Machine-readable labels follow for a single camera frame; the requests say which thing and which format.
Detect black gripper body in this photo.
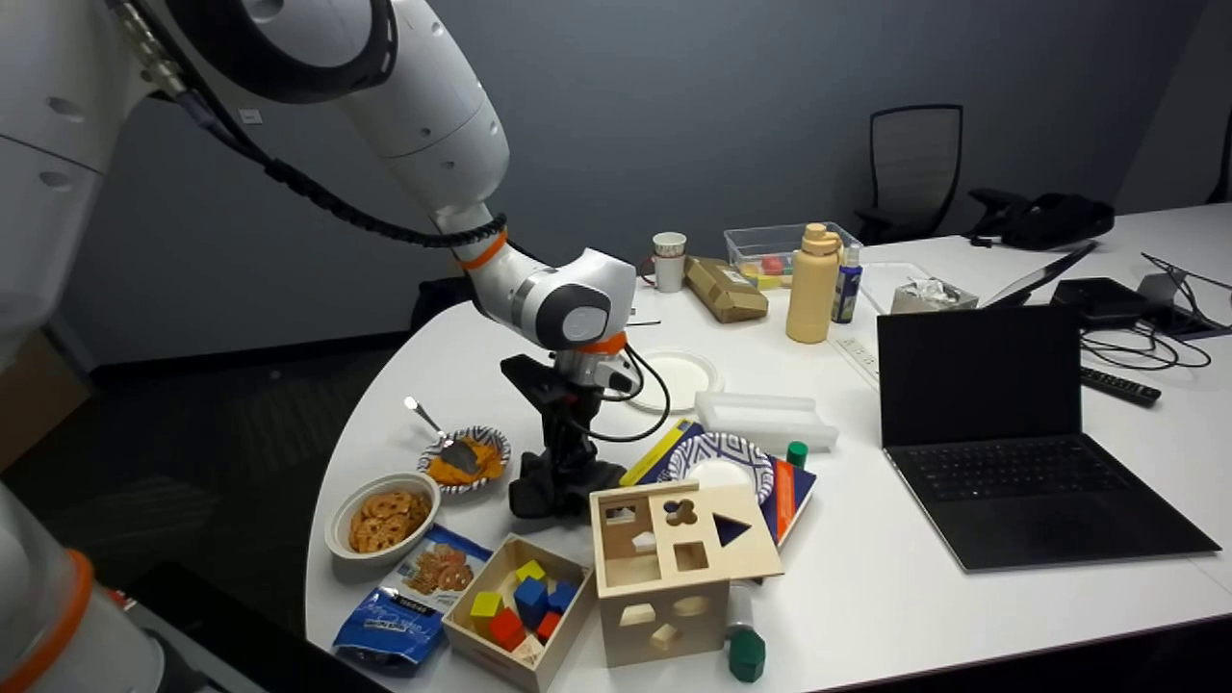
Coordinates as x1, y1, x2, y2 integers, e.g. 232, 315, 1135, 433
534, 379, 608, 468

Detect patterned bowl of orange chips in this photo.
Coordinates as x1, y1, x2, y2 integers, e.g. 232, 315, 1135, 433
415, 424, 517, 499

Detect white round plate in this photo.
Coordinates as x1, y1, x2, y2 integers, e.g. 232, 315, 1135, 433
628, 351, 719, 418

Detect metal spoon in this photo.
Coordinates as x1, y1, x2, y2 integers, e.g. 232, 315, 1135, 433
401, 391, 485, 474

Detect wooden shape sorter box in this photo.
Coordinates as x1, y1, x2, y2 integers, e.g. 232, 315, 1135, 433
585, 476, 789, 668

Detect wooden block tray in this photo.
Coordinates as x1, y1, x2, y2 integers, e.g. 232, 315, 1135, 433
440, 531, 600, 693

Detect white bowl of pretzels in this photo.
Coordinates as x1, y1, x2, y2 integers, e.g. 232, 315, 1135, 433
325, 468, 446, 569

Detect dark low chair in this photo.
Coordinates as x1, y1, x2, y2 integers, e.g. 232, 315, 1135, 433
410, 273, 483, 333

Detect small jar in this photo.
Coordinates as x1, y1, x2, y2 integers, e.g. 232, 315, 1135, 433
642, 228, 693, 295

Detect clear plastic container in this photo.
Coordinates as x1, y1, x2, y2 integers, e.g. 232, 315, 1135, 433
693, 388, 843, 458
719, 218, 866, 291

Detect brown cracker box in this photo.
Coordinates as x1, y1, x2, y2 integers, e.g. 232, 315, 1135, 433
680, 252, 775, 328

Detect colourful book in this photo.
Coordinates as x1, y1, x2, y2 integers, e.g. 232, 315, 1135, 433
623, 417, 820, 551

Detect blue snack bag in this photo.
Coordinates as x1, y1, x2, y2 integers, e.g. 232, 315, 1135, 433
330, 524, 501, 676

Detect clear bottle with green cap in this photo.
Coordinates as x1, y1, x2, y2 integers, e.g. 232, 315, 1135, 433
719, 588, 771, 687

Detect tan squeeze bottle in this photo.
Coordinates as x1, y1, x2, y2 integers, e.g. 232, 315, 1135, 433
783, 218, 848, 351

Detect dark small bottle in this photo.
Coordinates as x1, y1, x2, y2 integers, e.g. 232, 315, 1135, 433
832, 241, 866, 328

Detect white tissue pack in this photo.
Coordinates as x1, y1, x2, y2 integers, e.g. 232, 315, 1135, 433
890, 273, 981, 318

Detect white paper sheets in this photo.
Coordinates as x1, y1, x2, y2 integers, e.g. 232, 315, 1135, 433
857, 236, 1097, 315

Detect black mesh office chair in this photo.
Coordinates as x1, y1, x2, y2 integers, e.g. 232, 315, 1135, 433
850, 100, 970, 251

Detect black laptop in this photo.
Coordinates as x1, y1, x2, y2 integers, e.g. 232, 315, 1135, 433
873, 301, 1223, 578

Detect black bag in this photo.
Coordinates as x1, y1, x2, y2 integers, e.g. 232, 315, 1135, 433
968, 183, 1122, 252

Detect black tablet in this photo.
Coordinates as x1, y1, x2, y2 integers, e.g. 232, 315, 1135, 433
1047, 273, 1146, 329

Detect black remote control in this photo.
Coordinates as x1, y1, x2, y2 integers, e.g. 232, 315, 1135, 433
1079, 366, 1168, 417

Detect grey desk device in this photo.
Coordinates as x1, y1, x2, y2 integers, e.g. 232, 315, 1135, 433
1135, 251, 1232, 342

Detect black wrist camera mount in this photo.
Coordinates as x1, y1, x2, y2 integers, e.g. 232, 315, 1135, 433
497, 351, 570, 413

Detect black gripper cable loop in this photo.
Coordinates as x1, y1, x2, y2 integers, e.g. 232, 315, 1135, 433
588, 342, 677, 450

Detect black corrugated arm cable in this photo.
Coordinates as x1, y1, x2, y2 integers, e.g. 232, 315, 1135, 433
112, 0, 512, 251

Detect grey tangled cables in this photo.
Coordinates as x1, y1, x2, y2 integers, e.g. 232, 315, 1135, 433
1079, 315, 1218, 379

